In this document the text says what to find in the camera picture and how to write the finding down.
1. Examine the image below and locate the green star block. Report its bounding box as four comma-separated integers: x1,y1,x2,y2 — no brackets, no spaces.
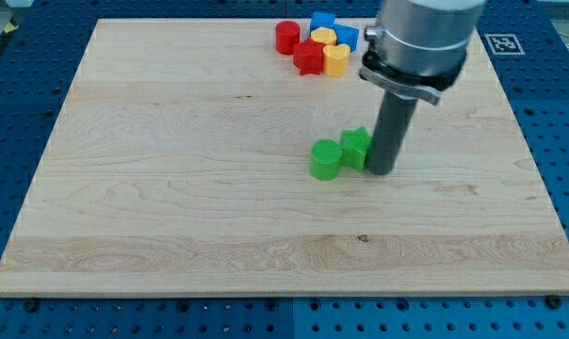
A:
340,127,372,171

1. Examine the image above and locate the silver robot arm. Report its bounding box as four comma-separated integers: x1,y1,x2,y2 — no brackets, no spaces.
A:
359,0,485,105

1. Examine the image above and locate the red star block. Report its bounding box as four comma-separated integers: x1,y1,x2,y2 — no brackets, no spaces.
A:
293,39,324,75

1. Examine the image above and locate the green cylinder block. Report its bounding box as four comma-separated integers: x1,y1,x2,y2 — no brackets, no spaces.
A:
310,139,342,181

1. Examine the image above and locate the wooden board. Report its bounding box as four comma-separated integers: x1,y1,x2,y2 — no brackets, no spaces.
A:
0,19,569,298

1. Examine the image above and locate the yellow heart block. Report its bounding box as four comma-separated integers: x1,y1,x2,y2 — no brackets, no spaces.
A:
322,44,350,77

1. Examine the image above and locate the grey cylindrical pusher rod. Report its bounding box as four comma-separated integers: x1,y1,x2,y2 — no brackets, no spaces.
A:
366,91,417,175

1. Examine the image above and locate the red cylinder block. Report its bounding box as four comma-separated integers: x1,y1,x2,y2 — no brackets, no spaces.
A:
274,20,301,55

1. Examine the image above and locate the yellow hexagon block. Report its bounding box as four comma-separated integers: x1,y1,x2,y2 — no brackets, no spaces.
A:
310,26,337,45

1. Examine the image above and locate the blue angled block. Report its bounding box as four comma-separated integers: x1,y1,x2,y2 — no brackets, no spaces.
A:
333,24,359,52

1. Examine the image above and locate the blue cube block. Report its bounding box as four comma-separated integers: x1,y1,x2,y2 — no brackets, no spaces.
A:
309,11,336,31

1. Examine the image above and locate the black white fiducial marker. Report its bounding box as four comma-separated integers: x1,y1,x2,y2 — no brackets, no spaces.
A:
484,33,525,56

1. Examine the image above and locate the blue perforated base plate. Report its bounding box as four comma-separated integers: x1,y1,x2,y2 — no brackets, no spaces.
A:
0,0,569,338

